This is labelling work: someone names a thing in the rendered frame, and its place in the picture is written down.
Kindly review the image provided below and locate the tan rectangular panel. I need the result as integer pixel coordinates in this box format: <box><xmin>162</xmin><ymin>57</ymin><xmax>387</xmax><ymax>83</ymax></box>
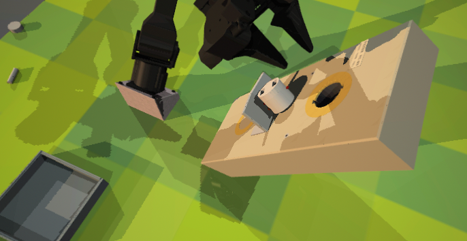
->
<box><xmin>201</xmin><ymin>20</ymin><xmax>439</xmax><ymax>177</ymax></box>

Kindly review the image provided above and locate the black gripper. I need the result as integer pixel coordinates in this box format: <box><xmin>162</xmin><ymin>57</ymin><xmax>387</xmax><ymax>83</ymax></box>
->
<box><xmin>193</xmin><ymin>0</ymin><xmax>313</xmax><ymax>69</ymax></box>

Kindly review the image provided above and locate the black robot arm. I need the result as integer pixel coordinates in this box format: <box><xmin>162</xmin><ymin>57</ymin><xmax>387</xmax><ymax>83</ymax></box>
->
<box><xmin>126</xmin><ymin>0</ymin><xmax>258</xmax><ymax>95</ymax></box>

